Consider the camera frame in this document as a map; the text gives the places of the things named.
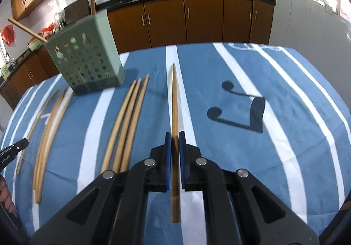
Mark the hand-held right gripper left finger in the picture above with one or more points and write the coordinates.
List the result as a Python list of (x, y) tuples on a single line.
[(167, 160)]

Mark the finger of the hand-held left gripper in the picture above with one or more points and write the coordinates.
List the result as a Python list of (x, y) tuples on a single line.
[(15, 149)]

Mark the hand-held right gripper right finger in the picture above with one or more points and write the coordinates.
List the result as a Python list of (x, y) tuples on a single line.
[(183, 160)]

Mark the green perforated utensil holder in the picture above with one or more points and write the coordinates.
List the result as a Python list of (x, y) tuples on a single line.
[(104, 42)]

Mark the person's left hand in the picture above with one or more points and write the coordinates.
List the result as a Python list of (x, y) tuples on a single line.
[(5, 193)]

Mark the colourful carton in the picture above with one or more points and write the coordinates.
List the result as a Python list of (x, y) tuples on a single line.
[(4, 72)]

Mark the sink faucet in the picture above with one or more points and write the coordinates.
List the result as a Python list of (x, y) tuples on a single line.
[(13, 62)]

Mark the blue white striped tablecloth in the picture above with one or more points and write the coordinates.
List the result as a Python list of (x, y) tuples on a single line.
[(219, 75)]

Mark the green basin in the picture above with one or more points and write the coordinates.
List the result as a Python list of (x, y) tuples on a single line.
[(35, 45)]

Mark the red white packets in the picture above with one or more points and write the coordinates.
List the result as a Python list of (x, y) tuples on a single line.
[(49, 29)]

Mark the glass jars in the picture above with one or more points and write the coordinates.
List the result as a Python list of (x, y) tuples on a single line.
[(59, 18)]

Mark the wooden base cabinets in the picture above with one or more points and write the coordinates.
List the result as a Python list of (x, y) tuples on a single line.
[(205, 20)]

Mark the dark wooden cutting board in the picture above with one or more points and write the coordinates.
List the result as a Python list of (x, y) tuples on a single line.
[(78, 10)]

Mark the red plastic bag on wall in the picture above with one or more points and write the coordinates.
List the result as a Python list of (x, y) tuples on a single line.
[(7, 35)]

